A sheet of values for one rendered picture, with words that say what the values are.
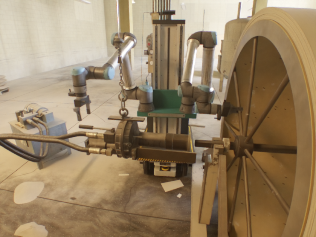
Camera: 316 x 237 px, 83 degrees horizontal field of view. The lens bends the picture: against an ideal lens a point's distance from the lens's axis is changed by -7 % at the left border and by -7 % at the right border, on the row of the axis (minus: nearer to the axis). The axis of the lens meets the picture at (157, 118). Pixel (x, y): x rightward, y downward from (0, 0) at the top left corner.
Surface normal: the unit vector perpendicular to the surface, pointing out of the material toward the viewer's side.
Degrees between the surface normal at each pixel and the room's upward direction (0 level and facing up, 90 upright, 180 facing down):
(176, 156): 90
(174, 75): 90
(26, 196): 15
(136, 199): 0
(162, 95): 90
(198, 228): 0
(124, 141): 71
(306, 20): 27
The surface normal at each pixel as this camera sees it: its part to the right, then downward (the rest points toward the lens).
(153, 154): -0.16, 0.38
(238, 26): -0.71, 0.27
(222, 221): -0.10, -0.53
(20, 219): 0.00, -0.92
